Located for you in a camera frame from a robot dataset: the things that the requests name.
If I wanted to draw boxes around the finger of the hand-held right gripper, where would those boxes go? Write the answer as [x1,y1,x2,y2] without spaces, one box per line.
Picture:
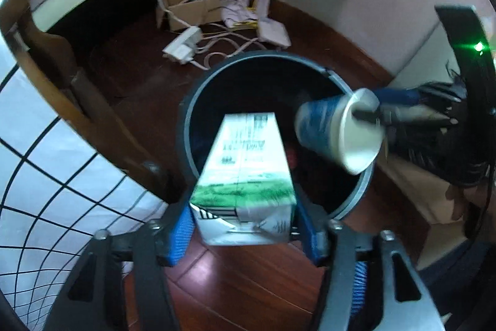
[374,83,466,107]
[352,107,452,128]

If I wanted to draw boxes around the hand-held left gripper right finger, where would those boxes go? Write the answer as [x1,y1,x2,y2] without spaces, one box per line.
[295,199,446,331]

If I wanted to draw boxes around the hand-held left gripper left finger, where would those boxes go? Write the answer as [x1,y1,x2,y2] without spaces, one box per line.
[42,201,194,331]

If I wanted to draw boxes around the blue print paper cup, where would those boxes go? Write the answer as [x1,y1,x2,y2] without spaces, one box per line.
[294,88,386,175]

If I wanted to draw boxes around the green white milk carton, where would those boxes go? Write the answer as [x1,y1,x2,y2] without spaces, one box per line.
[188,113,298,246]

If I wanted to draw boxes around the black round waste bin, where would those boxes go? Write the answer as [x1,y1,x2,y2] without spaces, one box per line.
[177,51,373,223]

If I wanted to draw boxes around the blue striped cloth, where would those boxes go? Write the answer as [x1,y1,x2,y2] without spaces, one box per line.
[351,260,369,318]

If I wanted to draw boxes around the flat white network box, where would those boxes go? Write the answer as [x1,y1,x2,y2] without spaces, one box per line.
[257,19,291,49]

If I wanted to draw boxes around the person's leg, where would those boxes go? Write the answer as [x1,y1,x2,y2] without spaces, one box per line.
[420,238,496,331]

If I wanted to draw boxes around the white router with antennas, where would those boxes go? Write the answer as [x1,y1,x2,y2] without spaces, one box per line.
[222,0,272,30]

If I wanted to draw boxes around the white power strip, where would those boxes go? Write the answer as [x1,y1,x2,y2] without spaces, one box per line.
[163,26,202,64]

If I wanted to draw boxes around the wooden furniture frame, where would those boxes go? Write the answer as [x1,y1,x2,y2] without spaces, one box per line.
[0,0,173,204]

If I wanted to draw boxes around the tangled white cables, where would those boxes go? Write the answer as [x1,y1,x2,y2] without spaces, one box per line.
[190,30,268,72]

